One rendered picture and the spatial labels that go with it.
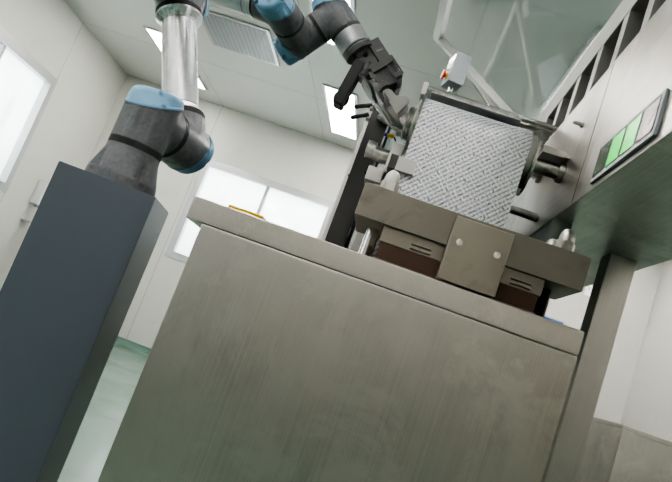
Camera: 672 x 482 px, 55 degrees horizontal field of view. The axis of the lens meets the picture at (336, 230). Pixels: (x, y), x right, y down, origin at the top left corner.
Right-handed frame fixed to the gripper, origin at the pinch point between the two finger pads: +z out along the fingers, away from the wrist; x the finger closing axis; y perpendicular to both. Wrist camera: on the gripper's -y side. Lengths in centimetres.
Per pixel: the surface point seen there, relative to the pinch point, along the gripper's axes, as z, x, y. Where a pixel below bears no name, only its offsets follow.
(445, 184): 18.0, -8.1, 0.5
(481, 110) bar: 1.0, 22.9, 26.3
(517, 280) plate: 41.4, -26.2, -2.3
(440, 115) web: 4.9, -7.8, 7.5
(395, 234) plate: 24.3, -26.8, -16.0
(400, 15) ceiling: -130, 240, 95
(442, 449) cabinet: 57, -34, -28
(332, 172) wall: -148, 548, 38
